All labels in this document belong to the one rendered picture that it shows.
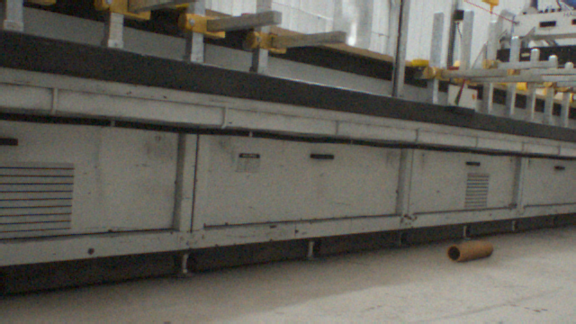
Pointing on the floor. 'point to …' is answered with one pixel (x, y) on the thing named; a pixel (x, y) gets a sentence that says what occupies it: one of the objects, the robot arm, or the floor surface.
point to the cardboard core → (458, 252)
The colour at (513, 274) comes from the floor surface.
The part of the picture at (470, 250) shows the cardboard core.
